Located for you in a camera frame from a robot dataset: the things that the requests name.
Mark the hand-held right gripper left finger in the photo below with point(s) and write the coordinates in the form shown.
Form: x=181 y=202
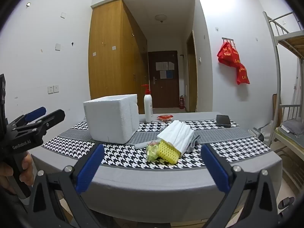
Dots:
x=90 y=168

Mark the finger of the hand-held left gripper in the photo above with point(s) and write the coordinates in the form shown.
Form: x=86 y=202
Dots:
x=53 y=118
x=35 y=113

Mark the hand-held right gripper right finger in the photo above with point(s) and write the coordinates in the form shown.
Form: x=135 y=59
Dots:
x=216 y=171

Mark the disposable face mask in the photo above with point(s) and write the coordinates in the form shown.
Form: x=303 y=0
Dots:
x=177 y=133
x=194 y=141

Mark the yellow sponge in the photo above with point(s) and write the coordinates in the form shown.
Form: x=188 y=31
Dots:
x=168 y=152

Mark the white foam box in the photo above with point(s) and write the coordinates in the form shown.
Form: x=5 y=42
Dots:
x=109 y=121

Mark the green printed plastic bag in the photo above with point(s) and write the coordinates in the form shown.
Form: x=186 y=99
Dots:
x=152 y=153

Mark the person's left hand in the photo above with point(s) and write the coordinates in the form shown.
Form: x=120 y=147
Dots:
x=28 y=171

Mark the houndstooth grey tablecloth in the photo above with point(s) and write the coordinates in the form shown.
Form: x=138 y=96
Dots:
x=213 y=135

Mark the black smartphone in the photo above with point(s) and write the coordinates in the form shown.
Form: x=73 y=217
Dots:
x=223 y=120

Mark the red snack packet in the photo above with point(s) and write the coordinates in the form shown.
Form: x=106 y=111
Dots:
x=165 y=117

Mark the red fire extinguisher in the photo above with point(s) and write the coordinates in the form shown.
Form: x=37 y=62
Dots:
x=181 y=102

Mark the dark slipper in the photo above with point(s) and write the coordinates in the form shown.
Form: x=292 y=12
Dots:
x=286 y=202

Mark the wooden wardrobe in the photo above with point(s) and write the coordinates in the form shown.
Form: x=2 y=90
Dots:
x=109 y=64

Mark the wooden board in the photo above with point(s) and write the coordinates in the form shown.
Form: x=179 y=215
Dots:
x=275 y=114

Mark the white lotion pump bottle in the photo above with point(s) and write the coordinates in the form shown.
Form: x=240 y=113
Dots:
x=148 y=109

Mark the grey folded bedding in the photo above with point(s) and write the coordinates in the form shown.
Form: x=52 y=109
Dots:
x=293 y=127

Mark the dark brown door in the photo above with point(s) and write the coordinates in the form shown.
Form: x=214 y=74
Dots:
x=166 y=90

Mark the light wooden side door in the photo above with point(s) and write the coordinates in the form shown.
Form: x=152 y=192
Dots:
x=192 y=76

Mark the red plastic bag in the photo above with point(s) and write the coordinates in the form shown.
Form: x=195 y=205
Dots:
x=242 y=74
x=226 y=54

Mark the blue paper notice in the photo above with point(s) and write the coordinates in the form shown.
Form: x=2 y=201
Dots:
x=169 y=74

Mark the white paper notice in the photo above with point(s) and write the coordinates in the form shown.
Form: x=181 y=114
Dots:
x=162 y=66
x=163 y=74
x=171 y=65

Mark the metal bunk bed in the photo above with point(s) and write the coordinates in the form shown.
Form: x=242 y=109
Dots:
x=276 y=52

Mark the round ceiling lamp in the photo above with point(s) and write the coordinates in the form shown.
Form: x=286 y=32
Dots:
x=161 y=18

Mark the white wall socket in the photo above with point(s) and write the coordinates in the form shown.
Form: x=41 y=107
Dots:
x=56 y=88
x=50 y=89

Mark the white wall switch plate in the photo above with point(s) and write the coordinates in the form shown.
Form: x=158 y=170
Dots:
x=57 y=46

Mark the metal wall hook rack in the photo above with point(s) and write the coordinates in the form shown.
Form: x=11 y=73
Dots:
x=228 y=39

